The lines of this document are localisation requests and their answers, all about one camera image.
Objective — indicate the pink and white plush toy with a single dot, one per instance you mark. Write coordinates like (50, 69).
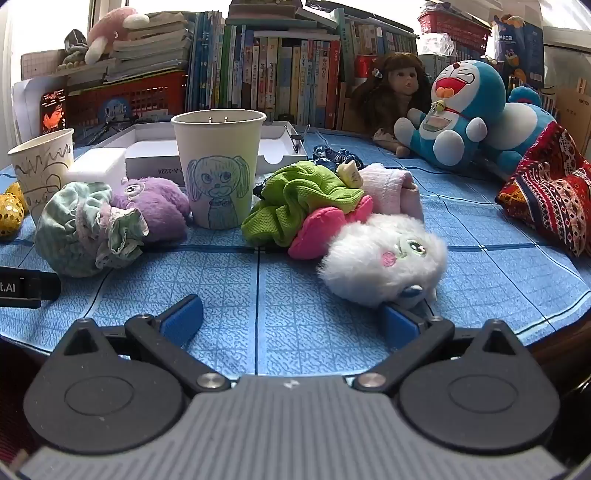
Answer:
(111, 27)

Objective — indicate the gold sequin bow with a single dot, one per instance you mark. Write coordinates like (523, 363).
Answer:
(10, 212)

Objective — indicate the white cardboard box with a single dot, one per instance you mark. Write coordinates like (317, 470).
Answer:
(152, 161)

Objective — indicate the blue printed carton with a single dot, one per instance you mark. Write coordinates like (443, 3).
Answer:
(521, 46)

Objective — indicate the blue checked tablecloth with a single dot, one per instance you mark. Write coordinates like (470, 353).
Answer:
(277, 286)

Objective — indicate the black toy bicycle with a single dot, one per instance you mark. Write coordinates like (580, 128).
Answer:
(106, 125)

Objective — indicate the green scrunchie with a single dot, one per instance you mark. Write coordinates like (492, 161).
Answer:
(295, 194)

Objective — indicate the white foam block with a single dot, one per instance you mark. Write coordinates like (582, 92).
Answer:
(97, 166)

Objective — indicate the clear plastic bag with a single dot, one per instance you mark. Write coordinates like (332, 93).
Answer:
(436, 44)

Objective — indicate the paper cup with dog drawing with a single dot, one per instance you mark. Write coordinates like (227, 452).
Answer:
(217, 152)

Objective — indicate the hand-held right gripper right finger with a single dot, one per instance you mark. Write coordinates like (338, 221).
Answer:
(396, 325)

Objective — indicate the smartphone with lit screen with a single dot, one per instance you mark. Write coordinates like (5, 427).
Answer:
(53, 115)

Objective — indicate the white fluffy plush toy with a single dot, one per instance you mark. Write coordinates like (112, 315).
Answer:
(369, 272)

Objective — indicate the blue and white plush toy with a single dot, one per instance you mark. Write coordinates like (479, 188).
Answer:
(526, 124)

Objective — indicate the small red mesh basket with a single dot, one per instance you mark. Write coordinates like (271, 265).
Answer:
(452, 27)

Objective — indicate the black binder clip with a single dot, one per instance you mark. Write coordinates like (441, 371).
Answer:
(298, 138)

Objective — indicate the blue cat plush toy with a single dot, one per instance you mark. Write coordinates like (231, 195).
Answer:
(461, 124)

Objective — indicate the grid cutting board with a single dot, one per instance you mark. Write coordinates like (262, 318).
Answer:
(41, 64)

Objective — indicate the red plastic basket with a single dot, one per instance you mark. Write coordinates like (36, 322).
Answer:
(138, 92)

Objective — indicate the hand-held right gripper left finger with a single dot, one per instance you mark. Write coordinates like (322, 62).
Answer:
(182, 321)

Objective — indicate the purple plush toy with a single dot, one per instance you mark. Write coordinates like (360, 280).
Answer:
(157, 203)

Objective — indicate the stack of flat books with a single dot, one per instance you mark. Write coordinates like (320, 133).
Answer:
(147, 50)

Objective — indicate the brown cardboard box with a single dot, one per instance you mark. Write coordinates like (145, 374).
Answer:
(575, 110)

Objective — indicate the brown-haired doll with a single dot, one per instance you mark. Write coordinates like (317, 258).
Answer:
(406, 83)

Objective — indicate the pale pink sock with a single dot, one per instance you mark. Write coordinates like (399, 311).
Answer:
(392, 189)

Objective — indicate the red drink can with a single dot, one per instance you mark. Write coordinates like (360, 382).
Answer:
(364, 67)

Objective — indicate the pink bow scrunchie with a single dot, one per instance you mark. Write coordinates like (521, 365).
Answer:
(318, 230)

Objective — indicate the row of upright books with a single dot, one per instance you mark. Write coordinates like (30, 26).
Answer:
(277, 74)

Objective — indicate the grey plush toy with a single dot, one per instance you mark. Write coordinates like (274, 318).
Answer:
(76, 44)

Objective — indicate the red patterned cloth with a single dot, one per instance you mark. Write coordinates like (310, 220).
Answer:
(549, 198)

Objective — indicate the black charger plug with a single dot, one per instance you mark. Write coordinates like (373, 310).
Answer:
(225, 120)

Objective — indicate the paper cup with scribble drawing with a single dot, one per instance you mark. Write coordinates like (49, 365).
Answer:
(41, 157)

